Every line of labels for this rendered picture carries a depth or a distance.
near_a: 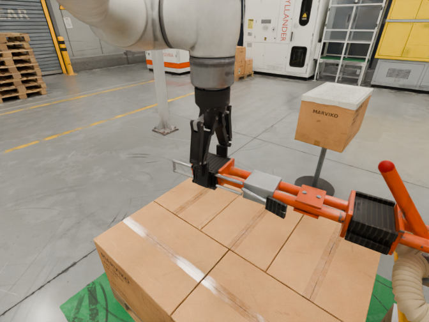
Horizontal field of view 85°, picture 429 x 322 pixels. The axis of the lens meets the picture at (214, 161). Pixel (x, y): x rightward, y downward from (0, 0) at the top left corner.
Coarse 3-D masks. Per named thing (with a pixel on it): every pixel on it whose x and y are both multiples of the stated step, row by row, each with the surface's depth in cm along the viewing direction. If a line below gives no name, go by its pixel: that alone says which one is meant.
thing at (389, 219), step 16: (352, 192) 47; (352, 208) 43; (368, 208) 45; (384, 208) 45; (352, 224) 41; (368, 224) 40; (384, 224) 41; (400, 224) 40; (352, 240) 43; (368, 240) 41; (384, 240) 40
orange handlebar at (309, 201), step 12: (240, 180) 54; (276, 192) 50; (288, 192) 52; (300, 192) 49; (312, 192) 49; (324, 192) 49; (288, 204) 49; (300, 204) 48; (312, 204) 46; (324, 204) 49; (336, 204) 48; (312, 216) 47; (324, 216) 46; (336, 216) 45; (408, 228) 42; (408, 240) 40; (420, 240) 39
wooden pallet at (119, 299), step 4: (112, 288) 142; (112, 292) 148; (116, 292) 140; (116, 296) 145; (120, 296) 138; (120, 300) 142; (124, 304) 139; (124, 308) 143; (128, 308) 143; (128, 312) 141; (132, 312) 141; (132, 316) 140; (136, 316) 140; (136, 320) 138; (140, 320) 128
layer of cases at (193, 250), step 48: (192, 192) 157; (96, 240) 123; (144, 240) 123; (192, 240) 123; (240, 240) 123; (288, 240) 123; (336, 240) 123; (144, 288) 101; (192, 288) 101; (240, 288) 101; (288, 288) 101; (336, 288) 101
